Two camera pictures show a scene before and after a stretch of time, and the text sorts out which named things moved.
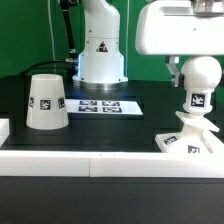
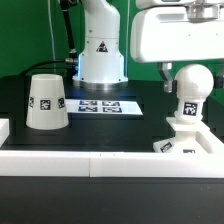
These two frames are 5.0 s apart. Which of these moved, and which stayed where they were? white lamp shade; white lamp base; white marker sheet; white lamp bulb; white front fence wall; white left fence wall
Moved: white lamp base; white lamp bulb
Stayed: white lamp shade; white marker sheet; white left fence wall; white front fence wall
